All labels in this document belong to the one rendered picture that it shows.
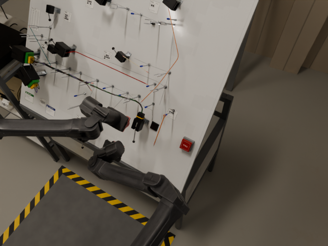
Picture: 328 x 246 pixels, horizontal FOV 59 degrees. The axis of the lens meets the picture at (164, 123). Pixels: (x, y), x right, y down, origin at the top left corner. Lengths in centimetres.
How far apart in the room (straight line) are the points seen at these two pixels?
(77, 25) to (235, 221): 180
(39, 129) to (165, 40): 67
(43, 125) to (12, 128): 10
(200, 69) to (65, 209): 171
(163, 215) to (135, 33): 90
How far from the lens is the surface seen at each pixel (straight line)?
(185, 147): 138
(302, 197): 269
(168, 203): 84
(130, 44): 146
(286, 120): 302
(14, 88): 223
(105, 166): 114
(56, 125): 109
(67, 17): 170
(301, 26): 309
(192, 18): 133
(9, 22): 238
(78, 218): 251
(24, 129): 113
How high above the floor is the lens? 232
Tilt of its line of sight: 56 degrees down
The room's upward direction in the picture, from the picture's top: 2 degrees counter-clockwise
